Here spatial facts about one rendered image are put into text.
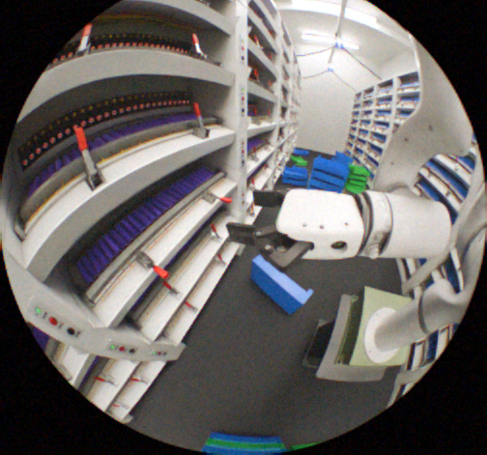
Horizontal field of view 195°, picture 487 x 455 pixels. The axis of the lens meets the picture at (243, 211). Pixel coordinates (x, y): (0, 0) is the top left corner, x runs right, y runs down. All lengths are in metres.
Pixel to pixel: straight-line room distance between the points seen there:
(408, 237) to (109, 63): 0.43
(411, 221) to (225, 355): 0.77
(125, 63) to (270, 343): 0.96
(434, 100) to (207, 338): 0.92
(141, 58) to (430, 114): 0.38
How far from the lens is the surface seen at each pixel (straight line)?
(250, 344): 0.77
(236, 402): 0.84
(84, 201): 0.24
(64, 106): 0.45
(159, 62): 0.32
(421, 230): 0.21
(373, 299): 0.59
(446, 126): 0.20
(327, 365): 0.57
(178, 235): 0.38
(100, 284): 0.36
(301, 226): 0.15
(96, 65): 0.27
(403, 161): 0.28
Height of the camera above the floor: 0.77
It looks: 38 degrees down
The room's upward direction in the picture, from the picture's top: straight up
